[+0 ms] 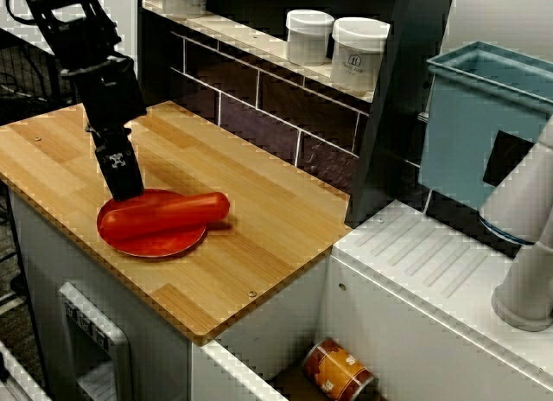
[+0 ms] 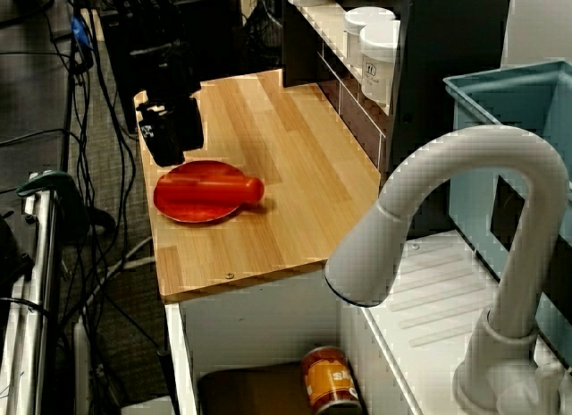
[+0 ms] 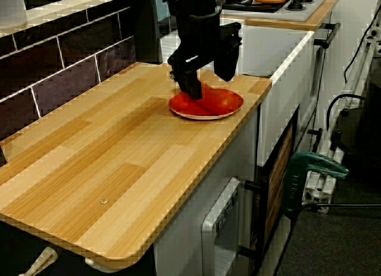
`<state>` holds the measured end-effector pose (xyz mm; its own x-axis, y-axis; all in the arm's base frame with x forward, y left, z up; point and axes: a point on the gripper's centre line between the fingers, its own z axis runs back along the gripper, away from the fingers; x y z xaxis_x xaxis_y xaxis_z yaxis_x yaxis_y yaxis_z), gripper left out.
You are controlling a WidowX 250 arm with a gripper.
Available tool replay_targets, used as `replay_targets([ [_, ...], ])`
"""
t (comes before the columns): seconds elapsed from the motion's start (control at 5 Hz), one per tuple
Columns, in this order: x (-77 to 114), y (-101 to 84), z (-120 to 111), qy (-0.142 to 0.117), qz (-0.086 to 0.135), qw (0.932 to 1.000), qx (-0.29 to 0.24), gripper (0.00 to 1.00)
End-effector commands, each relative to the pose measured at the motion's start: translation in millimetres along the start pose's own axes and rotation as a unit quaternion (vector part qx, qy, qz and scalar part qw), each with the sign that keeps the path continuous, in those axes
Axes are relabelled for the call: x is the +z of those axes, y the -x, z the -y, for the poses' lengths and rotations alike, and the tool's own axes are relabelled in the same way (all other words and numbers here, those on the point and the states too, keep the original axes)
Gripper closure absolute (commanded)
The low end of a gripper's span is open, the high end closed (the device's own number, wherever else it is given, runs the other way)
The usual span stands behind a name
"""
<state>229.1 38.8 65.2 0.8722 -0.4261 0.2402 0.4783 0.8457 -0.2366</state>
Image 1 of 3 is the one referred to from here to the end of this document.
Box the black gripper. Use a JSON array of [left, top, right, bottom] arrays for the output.
[[59, 54, 149, 204]]

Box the red toy sausage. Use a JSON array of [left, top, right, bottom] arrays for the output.
[[99, 191, 231, 243]]

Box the red round plate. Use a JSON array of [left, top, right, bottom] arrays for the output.
[[96, 188, 207, 259]]

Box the dark shelf end panel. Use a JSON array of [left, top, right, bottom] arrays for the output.
[[137, 5, 174, 106]]

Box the white toy ice dispenser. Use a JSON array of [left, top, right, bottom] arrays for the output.
[[58, 281, 133, 401]]

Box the dark tile backsplash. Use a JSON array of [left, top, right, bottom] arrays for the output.
[[170, 31, 372, 194]]

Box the white shelf ledge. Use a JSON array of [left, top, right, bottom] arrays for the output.
[[142, 0, 376, 104]]

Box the plain white jar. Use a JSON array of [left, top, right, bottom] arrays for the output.
[[285, 9, 336, 67]]

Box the white jar with label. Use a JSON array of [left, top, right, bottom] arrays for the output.
[[330, 16, 391, 94]]

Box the tall dark cabinet column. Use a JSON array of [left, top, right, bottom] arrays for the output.
[[345, 0, 457, 229]]

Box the orange soup can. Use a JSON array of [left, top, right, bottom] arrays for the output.
[[302, 337, 376, 398]]

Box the white toy sink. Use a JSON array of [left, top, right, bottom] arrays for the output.
[[192, 200, 553, 401]]

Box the teal plastic bin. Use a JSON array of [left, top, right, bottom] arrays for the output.
[[418, 41, 553, 212]]

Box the white curved faucet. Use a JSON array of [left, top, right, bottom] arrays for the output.
[[478, 115, 553, 332]]

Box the aluminium frame rail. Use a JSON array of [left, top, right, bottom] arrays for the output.
[[0, 340, 53, 401]]

